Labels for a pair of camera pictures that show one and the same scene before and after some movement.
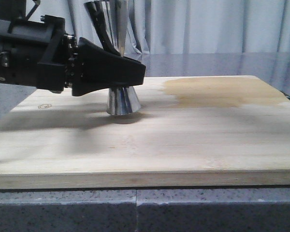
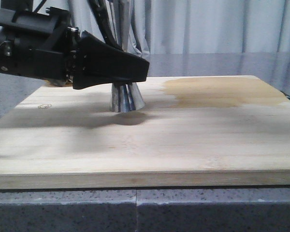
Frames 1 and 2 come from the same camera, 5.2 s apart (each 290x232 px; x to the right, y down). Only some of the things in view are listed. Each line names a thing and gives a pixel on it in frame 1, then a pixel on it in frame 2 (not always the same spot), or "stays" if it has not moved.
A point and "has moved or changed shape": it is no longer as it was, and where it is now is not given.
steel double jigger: x=124 y=99 has moved or changed shape
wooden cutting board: x=190 y=131 stays
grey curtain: x=191 y=26 stays
